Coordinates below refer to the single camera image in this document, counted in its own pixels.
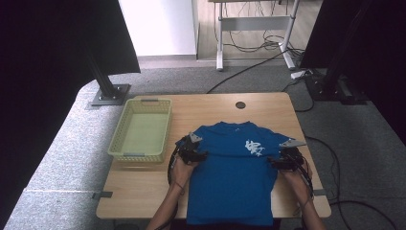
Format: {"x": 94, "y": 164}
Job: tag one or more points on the white desk frame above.
{"x": 255, "y": 23}

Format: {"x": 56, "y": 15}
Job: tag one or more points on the person's right hand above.
{"x": 295, "y": 185}

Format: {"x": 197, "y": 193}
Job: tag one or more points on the pale green plastic basket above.
{"x": 142, "y": 131}

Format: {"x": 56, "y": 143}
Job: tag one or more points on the white panel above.
{"x": 159, "y": 25}

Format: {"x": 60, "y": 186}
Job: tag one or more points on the black curtain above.
{"x": 383, "y": 48}
{"x": 48, "y": 64}

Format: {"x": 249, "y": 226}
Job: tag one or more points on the blue t-shirt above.
{"x": 233, "y": 179}

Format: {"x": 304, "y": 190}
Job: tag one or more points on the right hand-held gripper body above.
{"x": 292, "y": 158}

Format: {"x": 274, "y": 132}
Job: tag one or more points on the person's left hand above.
{"x": 183, "y": 172}

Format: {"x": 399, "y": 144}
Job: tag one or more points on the dark round table grommet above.
{"x": 240, "y": 105}

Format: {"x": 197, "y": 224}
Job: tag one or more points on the black metal stand grey base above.
{"x": 108, "y": 92}

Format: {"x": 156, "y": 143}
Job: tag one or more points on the white power strip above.
{"x": 298, "y": 74}

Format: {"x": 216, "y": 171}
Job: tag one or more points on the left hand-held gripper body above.
{"x": 188, "y": 150}

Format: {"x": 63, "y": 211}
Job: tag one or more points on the grey table edge bracket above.
{"x": 319, "y": 192}
{"x": 103, "y": 194}

